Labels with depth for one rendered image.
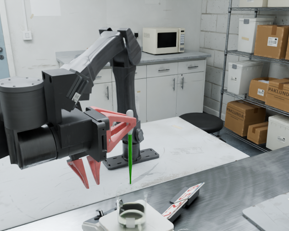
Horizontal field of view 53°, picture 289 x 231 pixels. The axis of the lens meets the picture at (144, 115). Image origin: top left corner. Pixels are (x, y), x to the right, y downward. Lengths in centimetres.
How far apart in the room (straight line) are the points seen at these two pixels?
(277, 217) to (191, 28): 358
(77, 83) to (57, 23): 305
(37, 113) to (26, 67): 306
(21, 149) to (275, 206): 68
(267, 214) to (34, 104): 65
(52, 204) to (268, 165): 72
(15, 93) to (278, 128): 271
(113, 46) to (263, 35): 229
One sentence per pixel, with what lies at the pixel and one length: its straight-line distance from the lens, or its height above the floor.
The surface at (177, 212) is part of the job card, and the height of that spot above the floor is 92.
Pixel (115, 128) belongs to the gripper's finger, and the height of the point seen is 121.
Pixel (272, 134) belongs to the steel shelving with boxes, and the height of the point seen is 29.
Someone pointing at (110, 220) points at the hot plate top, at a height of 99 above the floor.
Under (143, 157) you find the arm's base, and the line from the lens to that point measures 106.
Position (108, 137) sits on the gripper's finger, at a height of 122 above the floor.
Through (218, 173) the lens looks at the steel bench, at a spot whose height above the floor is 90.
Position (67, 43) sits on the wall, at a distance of 351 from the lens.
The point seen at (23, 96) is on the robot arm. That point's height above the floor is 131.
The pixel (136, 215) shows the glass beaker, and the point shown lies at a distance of 59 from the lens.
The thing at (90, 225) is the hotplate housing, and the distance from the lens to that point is 72.
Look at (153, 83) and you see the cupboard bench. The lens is 333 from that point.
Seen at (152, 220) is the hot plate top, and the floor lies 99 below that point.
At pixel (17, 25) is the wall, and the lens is 342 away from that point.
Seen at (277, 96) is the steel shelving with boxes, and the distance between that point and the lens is 289.
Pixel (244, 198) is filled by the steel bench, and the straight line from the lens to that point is 92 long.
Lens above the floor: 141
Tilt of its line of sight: 20 degrees down
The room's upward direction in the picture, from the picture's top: straight up
